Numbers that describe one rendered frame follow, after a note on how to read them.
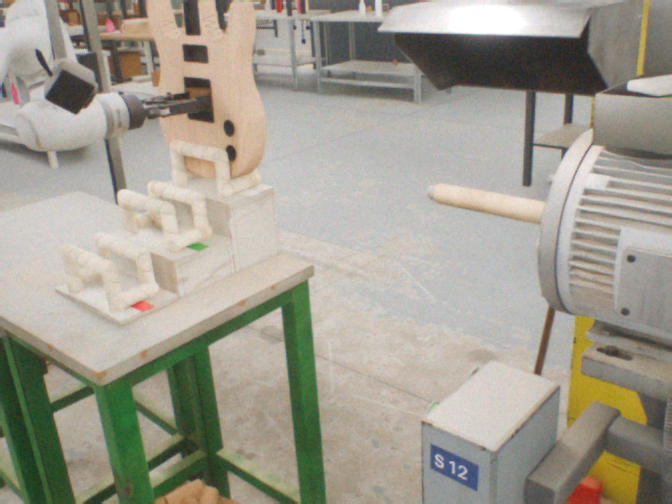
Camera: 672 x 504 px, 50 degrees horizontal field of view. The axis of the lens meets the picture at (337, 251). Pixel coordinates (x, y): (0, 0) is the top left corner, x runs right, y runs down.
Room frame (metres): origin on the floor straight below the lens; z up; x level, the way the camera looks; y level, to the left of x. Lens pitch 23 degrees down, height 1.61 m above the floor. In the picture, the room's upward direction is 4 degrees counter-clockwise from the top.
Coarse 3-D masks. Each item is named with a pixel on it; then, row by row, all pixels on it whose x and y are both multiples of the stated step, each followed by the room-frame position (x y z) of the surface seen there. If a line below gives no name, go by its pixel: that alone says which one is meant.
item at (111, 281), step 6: (114, 270) 1.34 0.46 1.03; (102, 276) 1.34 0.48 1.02; (108, 276) 1.34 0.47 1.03; (114, 276) 1.34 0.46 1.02; (108, 282) 1.34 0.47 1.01; (114, 282) 1.34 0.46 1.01; (108, 288) 1.34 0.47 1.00; (114, 288) 1.34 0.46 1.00; (108, 294) 1.34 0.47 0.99; (114, 294) 1.34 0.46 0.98; (120, 294) 1.35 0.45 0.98; (108, 300) 1.34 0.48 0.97; (108, 306) 1.34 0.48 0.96; (114, 312) 1.34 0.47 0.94
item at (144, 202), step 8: (120, 192) 1.57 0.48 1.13; (128, 192) 1.56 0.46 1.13; (120, 200) 1.57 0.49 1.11; (128, 200) 1.54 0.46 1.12; (136, 200) 1.52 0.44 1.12; (144, 200) 1.51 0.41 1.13; (152, 200) 1.49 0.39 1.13; (160, 200) 1.49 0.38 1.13; (144, 208) 1.50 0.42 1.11; (152, 208) 1.48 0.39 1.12; (160, 208) 1.46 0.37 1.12; (168, 208) 1.46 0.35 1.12
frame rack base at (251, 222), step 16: (208, 192) 1.62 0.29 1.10; (272, 192) 1.62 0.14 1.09; (176, 208) 1.66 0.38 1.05; (208, 208) 1.57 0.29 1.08; (224, 208) 1.53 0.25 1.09; (240, 208) 1.55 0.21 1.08; (256, 208) 1.58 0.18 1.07; (272, 208) 1.62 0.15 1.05; (192, 224) 1.62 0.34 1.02; (208, 224) 1.57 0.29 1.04; (224, 224) 1.53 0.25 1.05; (240, 224) 1.54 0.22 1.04; (256, 224) 1.58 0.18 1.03; (272, 224) 1.61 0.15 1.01; (240, 240) 1.54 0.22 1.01; (256, 240) 1.57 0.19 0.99; (272, 240) 1.61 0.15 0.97; (240, 256) 1.54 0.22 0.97; (256, 256) 1.57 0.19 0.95; (272, 256) 1.61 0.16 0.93
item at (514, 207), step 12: (444, 192) 1.04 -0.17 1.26; (456, 192) 1.03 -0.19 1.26; (468, 192) 1.02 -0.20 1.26; (480, 192) 1.01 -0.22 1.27; (492, 192) 1.01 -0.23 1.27; (444, 204) 1.04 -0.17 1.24; (456, 204) 1.03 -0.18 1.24; (468, 204) 1.01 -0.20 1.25; (480, 204) 1.00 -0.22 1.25; (492, 204) 0.98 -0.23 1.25; (504, 204) 0.97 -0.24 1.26; (516, 204) 0.96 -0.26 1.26; (528, 204) 0.95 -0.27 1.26; (540, 204) 0.94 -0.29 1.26; (504, 216) 0.98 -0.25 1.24; (516, 216) 0.96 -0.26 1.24; (528, 216) 0.95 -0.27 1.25
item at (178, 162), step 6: (174, 156) 1.68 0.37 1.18; (180, 156) 1.69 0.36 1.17; (174, 162) 1.69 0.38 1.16; (180, 162) 1.69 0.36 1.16; (174, 168) 1.69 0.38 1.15; (180, 168) 1.69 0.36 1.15; (174, 174) 1.69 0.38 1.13; (180, 174) 1.68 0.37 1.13; (186, 174) 1.70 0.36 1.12; (180, 180) 1.68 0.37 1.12; (186, 180) 1.69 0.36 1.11
